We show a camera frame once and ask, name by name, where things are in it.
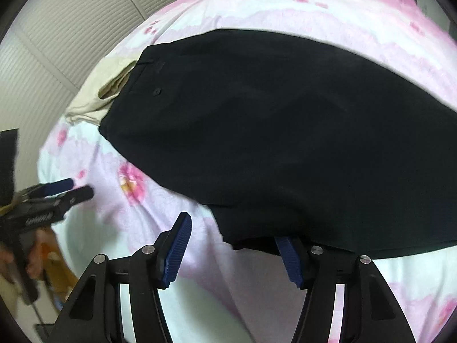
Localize beige garment on bed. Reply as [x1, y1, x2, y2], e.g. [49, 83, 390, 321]
[64, 55, 139, 125]

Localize person's left hand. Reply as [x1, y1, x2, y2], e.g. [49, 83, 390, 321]
[1, 227, 60, 283]

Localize black pants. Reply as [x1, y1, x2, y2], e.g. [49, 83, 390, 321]
[99, 29, 456, 258]

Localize pink floral bed sheet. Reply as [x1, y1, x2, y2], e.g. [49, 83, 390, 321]
[38, 0, 456, 342]

